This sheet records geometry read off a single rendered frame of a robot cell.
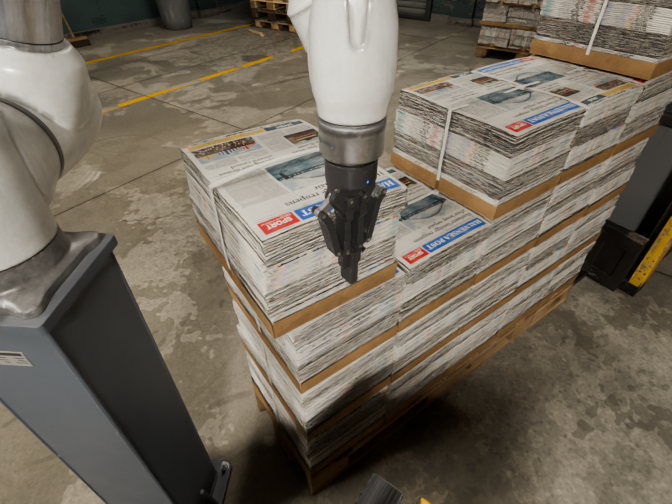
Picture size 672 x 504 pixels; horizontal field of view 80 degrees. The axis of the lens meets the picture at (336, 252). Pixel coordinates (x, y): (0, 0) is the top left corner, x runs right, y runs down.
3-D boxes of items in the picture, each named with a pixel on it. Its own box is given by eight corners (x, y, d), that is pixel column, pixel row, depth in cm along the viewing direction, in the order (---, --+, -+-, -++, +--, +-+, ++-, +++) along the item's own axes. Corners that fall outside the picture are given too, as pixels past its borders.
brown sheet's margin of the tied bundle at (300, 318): (237, 288, 81) (233, 272, 78) (351, 238, 94) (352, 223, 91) (274, 341, 71) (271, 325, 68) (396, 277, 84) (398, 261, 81)
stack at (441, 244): (255, 406, 151) (211, 230, 97) (462, 280, 203) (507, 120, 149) (311, 499, 127) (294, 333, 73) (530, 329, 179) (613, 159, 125)
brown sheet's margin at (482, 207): (389, 163, 122) (390, 150, 119) (453, 139, 135) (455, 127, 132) (492, 222, 99) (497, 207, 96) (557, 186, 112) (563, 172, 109)
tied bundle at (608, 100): (453, 141, 136) (467, 69, 121) (507, 121, 149) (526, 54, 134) (556, 188, 112) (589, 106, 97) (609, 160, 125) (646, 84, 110)
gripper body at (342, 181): (358, 137, 60) (356, 190, 66) (310, 152, 56) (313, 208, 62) (392, 155, 55) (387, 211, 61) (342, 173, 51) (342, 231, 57)
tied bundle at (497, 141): (388, 165, 123) (396, 88, 108) (453, 140, 136) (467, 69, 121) (490, 224, 99) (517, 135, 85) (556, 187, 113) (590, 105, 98)
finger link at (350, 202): (356, 197, 58) (348, 200, 57) (353, 256, 65) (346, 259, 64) (340, 185, 60) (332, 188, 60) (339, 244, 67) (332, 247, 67)
